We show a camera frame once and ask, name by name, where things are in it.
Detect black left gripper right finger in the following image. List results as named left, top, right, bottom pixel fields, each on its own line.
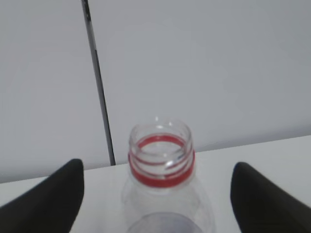
left=230, top=162, right=311, bottom=233

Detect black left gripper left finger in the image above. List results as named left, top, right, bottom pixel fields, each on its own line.
left=0, top=159, right=85, bottom=233

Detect clear red-label water bottle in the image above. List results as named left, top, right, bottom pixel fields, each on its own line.
left=122, top=117, right=216, bottom=233

